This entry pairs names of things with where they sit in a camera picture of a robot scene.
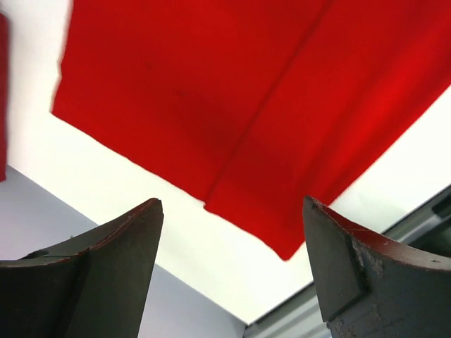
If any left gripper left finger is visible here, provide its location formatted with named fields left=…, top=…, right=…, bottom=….
left=1, top=199, right=163, bottom=337

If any bright red t-shirt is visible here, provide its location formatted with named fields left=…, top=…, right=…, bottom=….
left=52, top=0, right=450, bottom=260

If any folded dark red t-shirt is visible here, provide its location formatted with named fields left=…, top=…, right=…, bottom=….
left=0, top=13, right=9, bottom=182

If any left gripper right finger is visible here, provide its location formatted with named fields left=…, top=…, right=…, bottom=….
left=302, top=196, right=450, bottom=337

